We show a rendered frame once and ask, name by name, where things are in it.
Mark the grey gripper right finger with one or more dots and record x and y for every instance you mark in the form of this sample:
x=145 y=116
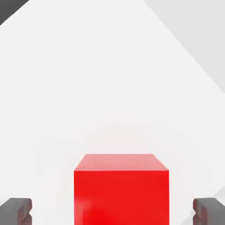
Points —
x=211 y=212

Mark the small red cube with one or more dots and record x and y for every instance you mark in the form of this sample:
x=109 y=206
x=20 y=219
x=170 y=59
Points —
x=121 y=195

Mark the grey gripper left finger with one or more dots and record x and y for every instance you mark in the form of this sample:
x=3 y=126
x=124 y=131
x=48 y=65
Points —
x=12 y=211

